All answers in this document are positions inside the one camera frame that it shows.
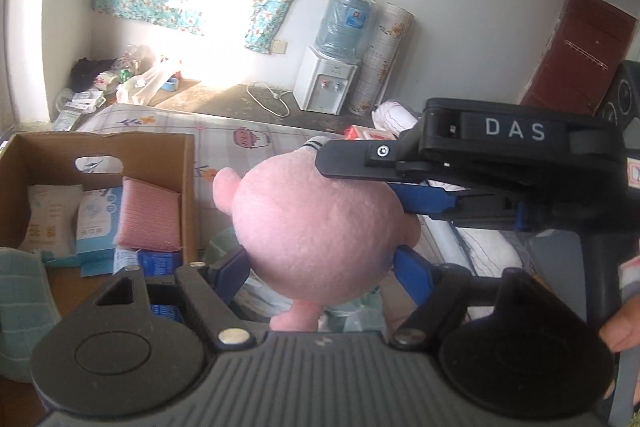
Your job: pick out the pile of packaging litter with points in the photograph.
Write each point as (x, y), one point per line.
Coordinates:
(80, 104)

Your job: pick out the pink cloth pad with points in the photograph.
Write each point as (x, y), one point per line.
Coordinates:
(150, 217)

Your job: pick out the brown cardboard box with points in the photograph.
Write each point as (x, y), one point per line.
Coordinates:
(150, 162)

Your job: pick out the teal checkered towel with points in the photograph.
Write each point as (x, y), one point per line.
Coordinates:
(25, 307)

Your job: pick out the dark red door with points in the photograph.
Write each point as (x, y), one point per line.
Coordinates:
(575, 57)

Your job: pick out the person's right hand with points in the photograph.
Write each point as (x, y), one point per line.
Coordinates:
(622, 329)

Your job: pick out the blue face mask box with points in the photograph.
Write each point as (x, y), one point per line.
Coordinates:
(97, 227)

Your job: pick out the black cloth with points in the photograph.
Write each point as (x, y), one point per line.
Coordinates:
(87, 74)

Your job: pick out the white water dispenser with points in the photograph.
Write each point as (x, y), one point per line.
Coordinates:
(320, 82)

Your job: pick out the rolled floral mat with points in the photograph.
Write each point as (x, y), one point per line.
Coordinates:
(382, 57)

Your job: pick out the pink plush toy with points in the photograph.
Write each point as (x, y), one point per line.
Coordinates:
(320, 227)

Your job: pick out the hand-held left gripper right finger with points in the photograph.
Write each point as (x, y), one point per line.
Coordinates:
(410, 264)

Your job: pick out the blue tissue packet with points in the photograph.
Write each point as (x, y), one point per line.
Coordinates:
(157, 263)

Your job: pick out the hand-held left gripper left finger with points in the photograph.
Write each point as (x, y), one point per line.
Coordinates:
(235, 267)

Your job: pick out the white plastic bag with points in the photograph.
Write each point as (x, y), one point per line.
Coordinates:
(145, 87)

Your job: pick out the blue water jug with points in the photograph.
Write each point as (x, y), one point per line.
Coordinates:
(345, 27)

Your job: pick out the beige wall socket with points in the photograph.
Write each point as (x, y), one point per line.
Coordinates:
(280, 47)

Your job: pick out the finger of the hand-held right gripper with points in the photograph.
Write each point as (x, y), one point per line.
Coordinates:
(360, 159)
(430, 202)

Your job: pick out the white wipes pack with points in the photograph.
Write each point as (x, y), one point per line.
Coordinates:
(50, 217)

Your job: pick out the small blue plastic container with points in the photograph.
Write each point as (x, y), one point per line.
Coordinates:
(173, 83)

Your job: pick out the pink wet wipes pack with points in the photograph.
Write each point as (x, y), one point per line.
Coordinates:
(370, 133)

